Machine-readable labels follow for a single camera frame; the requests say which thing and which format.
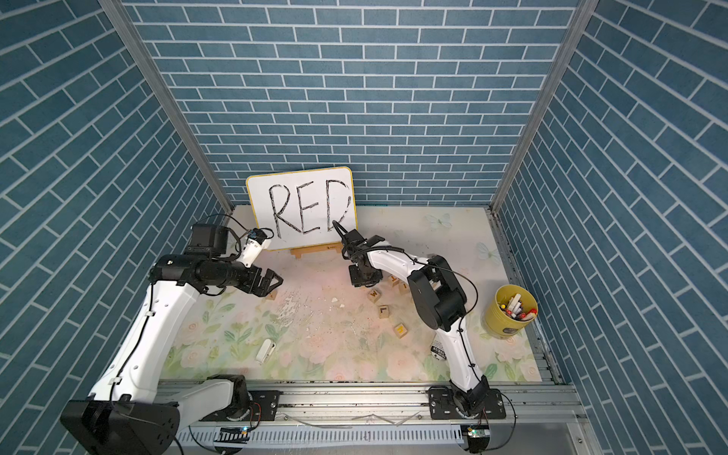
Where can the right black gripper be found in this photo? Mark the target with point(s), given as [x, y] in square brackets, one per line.
[355, 282]

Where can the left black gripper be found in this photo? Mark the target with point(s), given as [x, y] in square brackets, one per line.
[264, 286]

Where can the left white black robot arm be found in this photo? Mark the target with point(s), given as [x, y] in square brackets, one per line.
[121, 414]

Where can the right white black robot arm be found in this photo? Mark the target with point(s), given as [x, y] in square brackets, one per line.
[385, 254]

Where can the wooden block yellow letter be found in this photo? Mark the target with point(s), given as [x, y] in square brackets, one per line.
[400, 330]

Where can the white whiteboard reading RED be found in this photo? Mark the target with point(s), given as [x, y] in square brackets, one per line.
[301, 207]

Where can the wooden block brown W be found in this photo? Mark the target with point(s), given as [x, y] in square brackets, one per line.
[374, 296]

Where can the wooden whiteboard easel stand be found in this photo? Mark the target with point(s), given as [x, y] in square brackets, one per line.
[299, 252]

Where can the small white eraser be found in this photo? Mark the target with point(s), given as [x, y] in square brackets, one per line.
[265, 351]

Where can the flag printed metal tin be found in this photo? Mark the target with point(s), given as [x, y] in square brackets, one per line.
[437, 349]

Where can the yellow marker cup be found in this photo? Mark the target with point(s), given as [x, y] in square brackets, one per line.
[512, 309]

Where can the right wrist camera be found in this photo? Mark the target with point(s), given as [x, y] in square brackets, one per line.
[353, 243]

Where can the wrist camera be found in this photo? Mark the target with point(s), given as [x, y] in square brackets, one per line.
[353, 243]
[257, 240]

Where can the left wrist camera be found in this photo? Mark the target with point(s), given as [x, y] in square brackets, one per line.
[257, 240]

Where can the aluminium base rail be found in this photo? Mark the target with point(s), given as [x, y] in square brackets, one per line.
[401, 417]

